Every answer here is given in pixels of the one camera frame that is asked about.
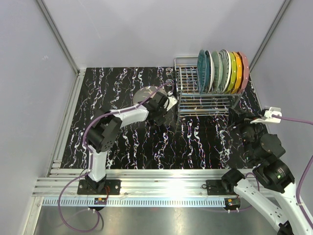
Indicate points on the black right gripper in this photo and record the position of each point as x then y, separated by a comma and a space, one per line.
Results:
240, 116

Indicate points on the teal lettered plate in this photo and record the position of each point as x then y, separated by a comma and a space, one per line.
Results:
211, 72

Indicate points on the green dotted plate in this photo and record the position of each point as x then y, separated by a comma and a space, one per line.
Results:
233, 72

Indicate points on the pink dotted plate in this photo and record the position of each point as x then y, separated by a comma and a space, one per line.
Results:
245, 72

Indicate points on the orange dotted plate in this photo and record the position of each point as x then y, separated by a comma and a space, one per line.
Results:
239, 73

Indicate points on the white blue striped plate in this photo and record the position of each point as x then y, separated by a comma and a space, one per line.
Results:
226, 71

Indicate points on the teal scalloped plate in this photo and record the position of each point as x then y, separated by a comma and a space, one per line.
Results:
203, 71

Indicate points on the mint green plate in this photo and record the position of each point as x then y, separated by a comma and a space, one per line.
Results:
218, 71

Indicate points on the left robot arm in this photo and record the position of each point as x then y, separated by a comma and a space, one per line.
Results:
103, 130

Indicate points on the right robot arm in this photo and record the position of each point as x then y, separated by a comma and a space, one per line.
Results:
264, 150

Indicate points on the metal dish rack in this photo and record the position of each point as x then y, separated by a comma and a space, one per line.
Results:
193, 103

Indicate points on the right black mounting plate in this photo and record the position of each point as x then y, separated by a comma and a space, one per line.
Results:
219, 187

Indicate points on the black mounting plate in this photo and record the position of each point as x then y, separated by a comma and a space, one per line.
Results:
219, 187
110, 187

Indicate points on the right small circuit board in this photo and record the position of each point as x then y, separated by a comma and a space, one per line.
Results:
233, 202

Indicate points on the small circuit board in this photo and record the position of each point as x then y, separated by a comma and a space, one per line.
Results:
233, 202
100, 201

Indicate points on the grey deer plate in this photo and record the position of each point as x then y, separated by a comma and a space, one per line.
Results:
142, 94

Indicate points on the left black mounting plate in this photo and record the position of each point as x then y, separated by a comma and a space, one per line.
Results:
110, 187

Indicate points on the left small circuit board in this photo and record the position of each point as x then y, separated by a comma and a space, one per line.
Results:
100, 201

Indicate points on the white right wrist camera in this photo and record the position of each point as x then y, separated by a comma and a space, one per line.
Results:
267, 116

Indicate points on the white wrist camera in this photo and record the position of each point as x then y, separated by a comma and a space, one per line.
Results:
170, 102
267, 116

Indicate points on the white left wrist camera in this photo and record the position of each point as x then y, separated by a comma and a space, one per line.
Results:
170, 102

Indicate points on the right aluminium frame post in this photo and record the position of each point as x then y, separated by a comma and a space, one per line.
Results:
270, 32

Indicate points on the aluminium frame post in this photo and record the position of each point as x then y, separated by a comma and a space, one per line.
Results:
57, 35
270, 32

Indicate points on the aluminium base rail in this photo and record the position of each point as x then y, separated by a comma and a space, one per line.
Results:
163, 188

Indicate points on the left aluminium frame post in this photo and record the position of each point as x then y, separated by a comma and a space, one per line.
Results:
57, 35

